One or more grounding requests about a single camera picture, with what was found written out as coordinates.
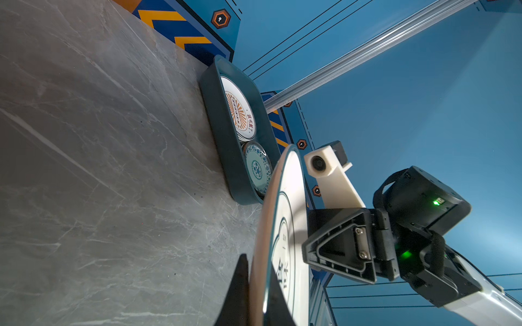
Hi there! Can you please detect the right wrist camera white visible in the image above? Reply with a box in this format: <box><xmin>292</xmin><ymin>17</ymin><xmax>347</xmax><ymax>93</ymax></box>
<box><xmin>304</xmin><ymin>141</ymin><xmax>366</xmax><ymax>209</ymax></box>

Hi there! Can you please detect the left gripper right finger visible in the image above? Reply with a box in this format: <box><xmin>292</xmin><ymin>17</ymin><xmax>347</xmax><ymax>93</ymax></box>
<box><xmin>265</xmin><ymin>272</ymin><xmax>296</xmax><ymax>326</ymax></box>

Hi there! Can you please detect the teal plastic bin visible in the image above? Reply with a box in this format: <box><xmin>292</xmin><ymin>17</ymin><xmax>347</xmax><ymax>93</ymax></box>
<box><xmin>199</xmin><ymin>56</ymin><xmax>281</xmax><ymax>205</ymax></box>

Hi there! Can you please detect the right aluminium corner post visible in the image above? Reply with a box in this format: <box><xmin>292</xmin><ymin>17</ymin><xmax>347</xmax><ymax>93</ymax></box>
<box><xmin>264</xmin><ymin>0</ymin><xmax>474</xmax><ymax>114</ymax></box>

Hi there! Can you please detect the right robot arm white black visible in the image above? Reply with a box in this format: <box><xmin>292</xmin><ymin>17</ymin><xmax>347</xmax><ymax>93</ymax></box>
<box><xmin>303</xmin><ymin>164</ymin><xmax>521</xmax><ymax>325</ymax></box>

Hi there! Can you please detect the white orange sunburst plate back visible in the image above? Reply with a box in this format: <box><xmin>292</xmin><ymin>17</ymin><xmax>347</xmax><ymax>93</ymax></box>
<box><xmin>220</xmin><ymin>76</ymin><xmax>256</xmax><ymax>142</ymax></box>

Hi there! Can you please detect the white plate flower outline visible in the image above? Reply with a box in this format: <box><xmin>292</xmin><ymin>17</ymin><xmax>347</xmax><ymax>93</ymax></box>
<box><xmin>249</xmin><ymin>145</ymin><xmax>310</xmax><ymax>325</ymax></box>

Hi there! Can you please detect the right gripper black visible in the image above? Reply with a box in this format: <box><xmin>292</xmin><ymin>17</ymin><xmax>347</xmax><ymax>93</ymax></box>
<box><xmin>302</xmin><ymin>166</ymin><xmax>482</xmax><ymax>308</ymax></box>

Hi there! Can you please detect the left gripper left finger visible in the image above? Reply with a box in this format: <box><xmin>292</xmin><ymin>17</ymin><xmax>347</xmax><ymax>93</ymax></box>
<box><xmin>214</xmin><ymin>253</ymin><xmax>250</xmax><ymax>326</ymax></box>

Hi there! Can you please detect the small green patterned plate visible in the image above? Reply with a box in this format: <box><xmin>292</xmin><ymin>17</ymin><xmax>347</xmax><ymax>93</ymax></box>
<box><xmin>243</xmin><ymin>141</ymin><xmax>273</xmax><ymax>197</ymax></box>

